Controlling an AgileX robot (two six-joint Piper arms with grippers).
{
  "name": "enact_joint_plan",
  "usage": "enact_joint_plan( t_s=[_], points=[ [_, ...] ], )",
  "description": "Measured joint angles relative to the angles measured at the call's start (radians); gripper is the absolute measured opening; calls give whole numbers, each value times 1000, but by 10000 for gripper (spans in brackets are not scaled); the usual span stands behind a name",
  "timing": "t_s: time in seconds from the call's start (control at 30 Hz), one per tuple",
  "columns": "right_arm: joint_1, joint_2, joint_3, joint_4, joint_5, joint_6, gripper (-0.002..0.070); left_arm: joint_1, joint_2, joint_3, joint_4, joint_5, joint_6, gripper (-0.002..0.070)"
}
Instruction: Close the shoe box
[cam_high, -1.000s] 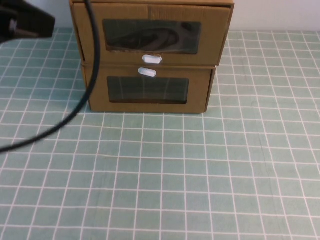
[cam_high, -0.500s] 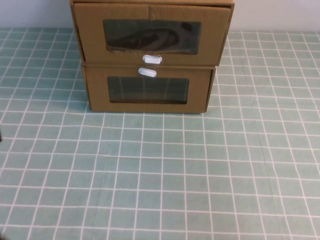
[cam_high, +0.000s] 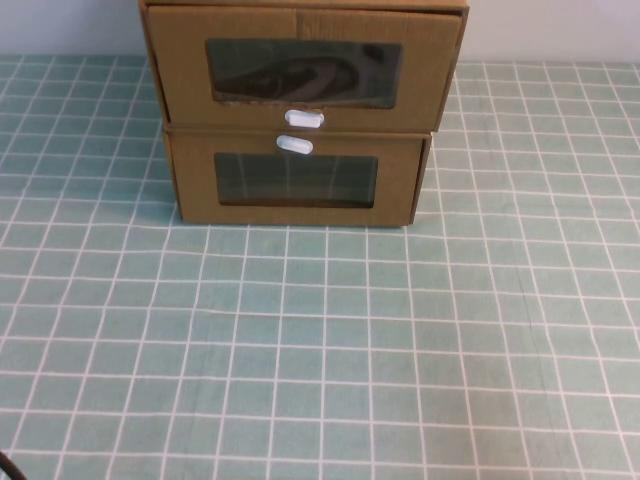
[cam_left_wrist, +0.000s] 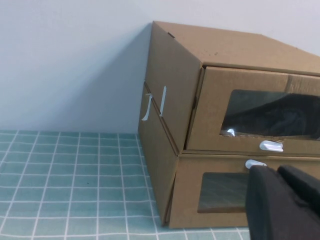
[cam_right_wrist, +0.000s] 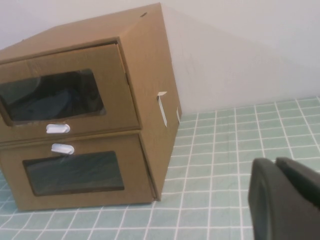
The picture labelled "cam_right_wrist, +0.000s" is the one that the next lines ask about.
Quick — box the brown cardboard shoe box shell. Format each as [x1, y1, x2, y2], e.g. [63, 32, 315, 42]
[0, 2, 185, 212]

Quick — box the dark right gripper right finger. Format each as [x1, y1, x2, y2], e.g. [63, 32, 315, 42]
[275, 156, 320, 214]

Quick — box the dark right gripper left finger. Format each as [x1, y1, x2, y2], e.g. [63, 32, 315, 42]
[247, 157, 320, 240]

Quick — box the long white paper strip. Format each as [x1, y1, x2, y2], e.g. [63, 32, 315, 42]
[156, 91, 169, 128]

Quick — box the white plastic drawer handle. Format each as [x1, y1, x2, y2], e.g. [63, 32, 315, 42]
[45, 123, 72, 135]
[50, 143, 75, 155]

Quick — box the cardboard drawer with window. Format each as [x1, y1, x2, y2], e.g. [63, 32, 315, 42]
[0, 42, 141, 145]
[0, 133, 154, 211]

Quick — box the green checkered tablecloth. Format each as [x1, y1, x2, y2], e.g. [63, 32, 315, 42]
[0, 96, 320, 240]

